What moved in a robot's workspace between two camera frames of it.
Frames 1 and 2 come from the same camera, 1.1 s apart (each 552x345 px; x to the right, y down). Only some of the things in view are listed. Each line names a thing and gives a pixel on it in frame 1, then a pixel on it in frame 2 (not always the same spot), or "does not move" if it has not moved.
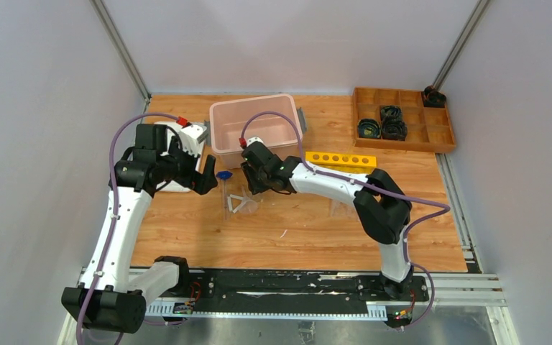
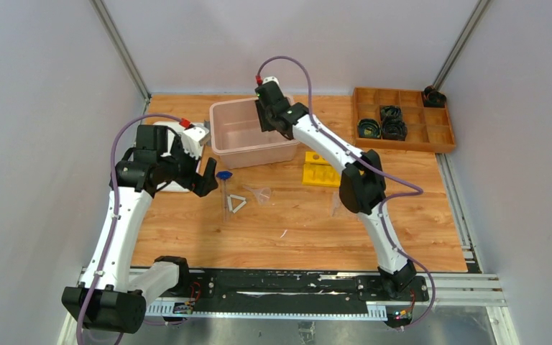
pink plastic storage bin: (226, 120) does not move
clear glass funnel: (250, 206) -> (263, 195)
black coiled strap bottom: (394, 129) does not move
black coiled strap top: (390, 111) does not move
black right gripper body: (258, 181) -> (266, 117)
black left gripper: (190, 168) does not move
